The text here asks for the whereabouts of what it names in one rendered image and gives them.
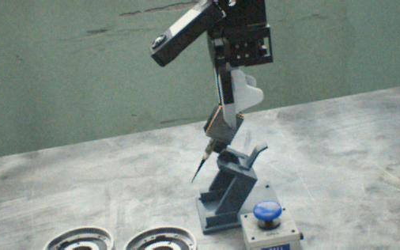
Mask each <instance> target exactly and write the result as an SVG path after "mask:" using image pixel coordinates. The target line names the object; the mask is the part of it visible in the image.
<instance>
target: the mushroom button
mask: <svg viewBox="0 0 400 250"><path fill-rule="evenodd" d="M253 213H254V216H255V217H256V218H257V219H260V220H263V221H264V222H265V223H266V224H270V223H272V222H273V220H274V219H275V218H278V217H279V216H280V215H281V214H282V207H281V205H280V204H279V203H277V202H275V201H271V200H266V201H262V202H260V203H258V204H257V205H255V208H254V209H253Z"/></svg>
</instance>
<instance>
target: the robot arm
mask: <svg viewBox="0 0 400 250"><path fill-rule="evenodd" d="M216 3H217V4H216ZM205 31H206V35H207V42H208V47H209V54H210V58H211V60H212V65H213V73H214V78H215V83H216V87H217V95H218V99H219V103H221V104H222V108H223V113H224V119H225V121H226V123H227V124H228V125H229V126H230V127H231V128H232V129H233V130H235V129H236V114H238V113H239V112H242V111H244V110H246V109H248V108H251V107H253V106H255V105H257V104H260V102H261V101H262V99H263V95H262V91H261V90H260V89H257V88H255V86H256V84H257V83H256V79H255V78H254V77H253V76H250V75H246V74H244V73H243V72H242V71H240V66H244V67H248V66H256V65H262V64H267V63H273V62H274V61H273V53H272V46H271V37H270V26H269V25H268V24H267V22H266V7H265V0H201V1H200V2H199V3H198V4H196V5H195V6H194V7H193V8H192V9H190V10H189V11H188V13H187V14H186V15H184V16H183V17H182V18H181V19H180V20H179V21H177V22H176V23H175V24H174V25H172V26H171V27H170V28H169V29H168V30H167V31H165V32H164V33H163V34H161V35H160V36H158V37H157V38H156V39H155V40H154V41H153V42H152V43H151V45H150V46H149V51H150V54H151V57H152V58H153V59H154V61H155V62H156V63H157V64H158V65H159V66H161V67H165V66H166V65H167V64H169V63H170V62H171V61H173V60H174V59H175V58H176V57H177V56H179V54H180V53H181V52H182V51H183V50H184V49H187V48H188V46H189V45H190V44H192V43H193V42H194V41H195V40H196V39H197V38H199V37H200V35H201V34H203V33H204V32H205ZM267 37H268V44H269V52H270V54H269V55H267V53H266V47H264V40H263V38H267Z"/></svg>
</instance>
